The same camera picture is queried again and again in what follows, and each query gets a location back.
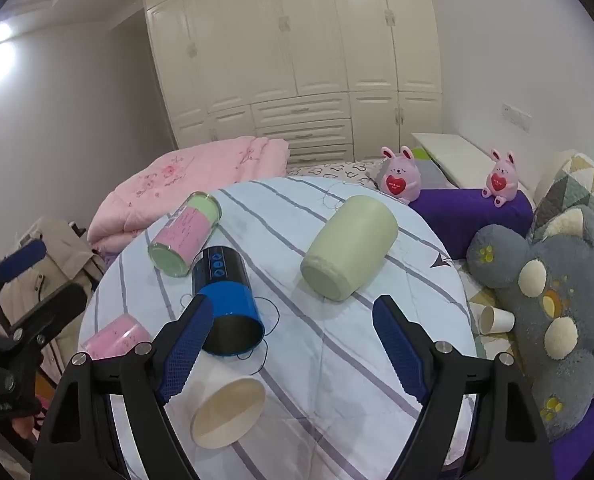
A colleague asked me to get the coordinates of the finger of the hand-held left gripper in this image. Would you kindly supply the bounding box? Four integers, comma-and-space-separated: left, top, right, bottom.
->
0, 239, 48, 312
0, 282, 87, 361

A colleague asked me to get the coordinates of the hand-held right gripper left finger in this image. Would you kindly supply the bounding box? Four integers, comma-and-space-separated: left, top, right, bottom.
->
30, 294, 215, 480

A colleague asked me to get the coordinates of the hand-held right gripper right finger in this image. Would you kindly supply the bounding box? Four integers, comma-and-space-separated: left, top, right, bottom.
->
372, 294, 550, 480

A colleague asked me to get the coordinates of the pink cup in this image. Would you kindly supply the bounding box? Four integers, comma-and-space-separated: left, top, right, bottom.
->
80, 313, 152, 361

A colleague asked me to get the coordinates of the large white paper cup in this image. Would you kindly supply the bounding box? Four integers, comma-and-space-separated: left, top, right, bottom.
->
189, 355, 267, 448

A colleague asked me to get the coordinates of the small white paper cup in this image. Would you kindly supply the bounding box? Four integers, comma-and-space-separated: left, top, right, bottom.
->
479, 305, 516, 336

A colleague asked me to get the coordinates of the light green cup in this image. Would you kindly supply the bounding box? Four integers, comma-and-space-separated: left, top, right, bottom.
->
300, 195, 399, 302

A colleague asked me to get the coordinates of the beige coat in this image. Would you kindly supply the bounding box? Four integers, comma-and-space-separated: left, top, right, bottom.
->
0, 217, 108, 391

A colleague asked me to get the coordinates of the blue and black can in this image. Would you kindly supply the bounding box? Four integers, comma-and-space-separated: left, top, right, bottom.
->
192, 246, 265, 357

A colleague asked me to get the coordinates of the striped white table cloth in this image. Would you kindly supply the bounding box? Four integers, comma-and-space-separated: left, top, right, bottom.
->
77, 176, 480, 480

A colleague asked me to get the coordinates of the black thread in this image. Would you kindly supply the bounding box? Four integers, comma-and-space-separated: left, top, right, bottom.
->
179, 294, 283, 376

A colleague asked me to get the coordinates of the pink and green can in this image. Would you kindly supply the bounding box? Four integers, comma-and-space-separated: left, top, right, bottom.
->
148, 191, 223, 278

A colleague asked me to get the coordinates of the purple cushion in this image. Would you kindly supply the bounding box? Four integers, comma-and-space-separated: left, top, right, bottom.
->
408, 187, 535, 261

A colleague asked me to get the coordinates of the pink bunny toy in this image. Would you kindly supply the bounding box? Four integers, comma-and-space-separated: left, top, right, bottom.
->
379, 146, 424, 205
482, 149, 520, 208

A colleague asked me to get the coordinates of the grey plush toy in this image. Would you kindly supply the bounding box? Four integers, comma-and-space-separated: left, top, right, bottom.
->
466, 205, 594, 443

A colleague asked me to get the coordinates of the pink quilt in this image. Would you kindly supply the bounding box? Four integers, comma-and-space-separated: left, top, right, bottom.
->
87, 135, 290, 256

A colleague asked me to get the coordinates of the grey and green cloth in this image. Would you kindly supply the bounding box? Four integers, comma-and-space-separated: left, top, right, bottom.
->
411, 147, 460, 190

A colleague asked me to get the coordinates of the heart print bed sheet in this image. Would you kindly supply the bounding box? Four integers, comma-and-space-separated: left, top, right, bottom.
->
286, 159, 388, 188

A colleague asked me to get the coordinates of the white board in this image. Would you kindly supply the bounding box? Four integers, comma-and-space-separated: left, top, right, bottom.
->
411, 132, 530, 193

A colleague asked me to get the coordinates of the purple bed sheet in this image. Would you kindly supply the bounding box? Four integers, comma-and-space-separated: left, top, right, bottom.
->
551, 392, 594, 480

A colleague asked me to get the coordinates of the patchwork pillow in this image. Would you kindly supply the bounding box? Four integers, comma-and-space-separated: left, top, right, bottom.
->
527, 152, 594, 261

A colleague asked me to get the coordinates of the cream wardrobe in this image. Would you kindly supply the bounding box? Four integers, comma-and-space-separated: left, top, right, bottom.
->
141, 0, 445, 166

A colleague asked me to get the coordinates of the wall switch plate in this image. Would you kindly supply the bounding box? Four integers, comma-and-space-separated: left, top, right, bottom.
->
502, 103, 532, 128

